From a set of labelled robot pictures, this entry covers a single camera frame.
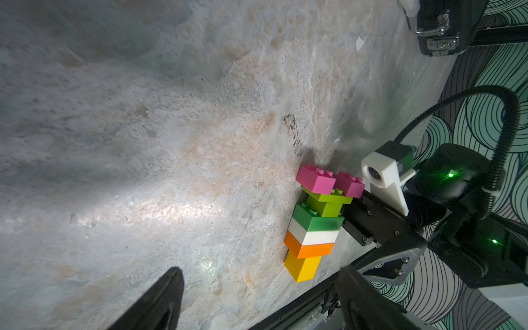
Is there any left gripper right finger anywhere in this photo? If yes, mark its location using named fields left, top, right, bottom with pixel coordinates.
left=335, top=265, right=418, bottom=330

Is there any white lego brick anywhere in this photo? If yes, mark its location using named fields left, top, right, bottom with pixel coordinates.
left=288, top=218, right=339, bottom=246

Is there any black case on table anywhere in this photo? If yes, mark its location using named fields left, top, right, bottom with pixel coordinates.
left=415, top=0, right=489, bottom=57

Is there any yellow lego brick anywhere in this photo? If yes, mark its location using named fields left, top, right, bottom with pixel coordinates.
left=284, top=250, right=322, bottom=283

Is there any pink lego brick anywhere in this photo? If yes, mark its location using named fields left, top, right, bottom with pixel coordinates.
left=296, top=164, right=336, bottom=195
left=334, top=171, right=365, bottom=198

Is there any orange long lego brick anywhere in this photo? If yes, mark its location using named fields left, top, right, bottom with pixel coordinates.
left=284, top=231, right=334, bottom=259

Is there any lime green small lego brick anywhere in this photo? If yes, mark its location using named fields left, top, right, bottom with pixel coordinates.
left=307, top=196, right=343, bottom=218

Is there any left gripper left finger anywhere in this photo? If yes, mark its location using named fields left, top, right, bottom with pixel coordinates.
left=107, top=267, right=184, bottom=330

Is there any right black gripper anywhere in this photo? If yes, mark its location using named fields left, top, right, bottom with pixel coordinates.
left=341, top=191, right=428, bottom=285

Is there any lime green long lego brick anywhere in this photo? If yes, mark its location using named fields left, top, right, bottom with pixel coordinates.
left=303, top=187, right=353, bottom=204

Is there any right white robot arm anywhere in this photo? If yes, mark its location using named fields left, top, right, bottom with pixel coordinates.
left=342, top=141, right=527, bottom=327

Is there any dark green long lego brick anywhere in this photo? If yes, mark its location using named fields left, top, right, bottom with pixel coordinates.
left=292, top=203, right=345, bottom=232

